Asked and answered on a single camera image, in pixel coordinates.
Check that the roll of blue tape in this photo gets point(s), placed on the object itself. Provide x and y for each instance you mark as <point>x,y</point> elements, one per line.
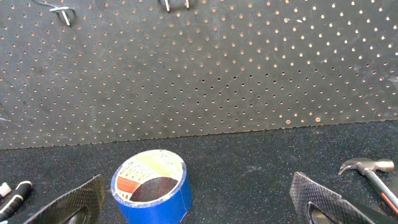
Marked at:
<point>155,211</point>

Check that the hammer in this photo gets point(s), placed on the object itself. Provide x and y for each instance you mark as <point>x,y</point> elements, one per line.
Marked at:
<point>367,166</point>

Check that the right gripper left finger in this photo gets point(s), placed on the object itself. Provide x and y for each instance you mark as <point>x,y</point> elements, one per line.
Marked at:
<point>81,202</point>

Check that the metal hook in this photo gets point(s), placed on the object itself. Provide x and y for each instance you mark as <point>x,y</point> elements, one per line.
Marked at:
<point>167,5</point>
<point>62,9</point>

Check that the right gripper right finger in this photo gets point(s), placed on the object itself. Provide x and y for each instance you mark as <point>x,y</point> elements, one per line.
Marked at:
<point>317,199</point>

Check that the black pegboard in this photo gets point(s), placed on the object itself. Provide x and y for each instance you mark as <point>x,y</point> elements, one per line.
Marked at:
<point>199,77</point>

